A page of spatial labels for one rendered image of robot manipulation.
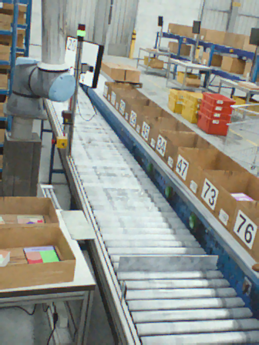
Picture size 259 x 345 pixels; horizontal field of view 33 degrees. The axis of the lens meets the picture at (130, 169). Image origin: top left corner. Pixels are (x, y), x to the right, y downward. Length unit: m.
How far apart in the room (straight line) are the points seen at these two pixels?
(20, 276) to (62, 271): 0.16
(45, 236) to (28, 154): 0.55
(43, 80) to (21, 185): 0.60
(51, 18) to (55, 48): 0.13
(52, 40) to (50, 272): 1.03
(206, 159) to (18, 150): 1.19
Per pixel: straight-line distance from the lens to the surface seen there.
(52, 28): 2.09
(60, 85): 2.12
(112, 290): 1.78
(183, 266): 2.00
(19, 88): 2.28
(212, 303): 1.84
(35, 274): 1.72
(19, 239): 1.95
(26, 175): 2.39
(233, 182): 2.48
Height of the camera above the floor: 1.76
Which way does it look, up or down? 19 degrees down
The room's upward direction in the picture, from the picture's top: 9 degrees clockwise
